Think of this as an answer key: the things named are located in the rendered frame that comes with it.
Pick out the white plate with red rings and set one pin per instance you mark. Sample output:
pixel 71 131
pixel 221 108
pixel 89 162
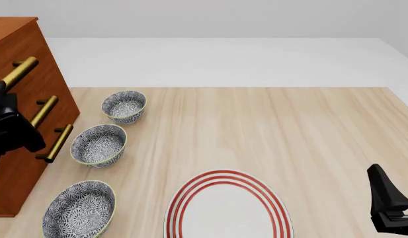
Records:
pixel 228 213

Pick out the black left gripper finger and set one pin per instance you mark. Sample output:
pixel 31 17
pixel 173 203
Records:
pixel 0 99

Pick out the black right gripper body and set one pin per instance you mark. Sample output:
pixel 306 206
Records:
pixel 393 221

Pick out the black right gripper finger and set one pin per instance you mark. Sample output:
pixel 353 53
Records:
pixel 387 191

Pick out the patterned grey-white bowl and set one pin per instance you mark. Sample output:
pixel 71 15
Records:
pixel 124 107
pixel 78 210
pixel 98 146

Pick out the wooden cabinet drawer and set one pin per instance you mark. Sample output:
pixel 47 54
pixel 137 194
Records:
pixel 25 178
pixel 46 86
pixel 25 47

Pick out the wooden cabinet with drawers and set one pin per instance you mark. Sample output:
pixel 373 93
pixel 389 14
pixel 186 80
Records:
pixel 12 32

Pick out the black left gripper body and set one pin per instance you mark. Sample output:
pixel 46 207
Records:
pixel 20 135

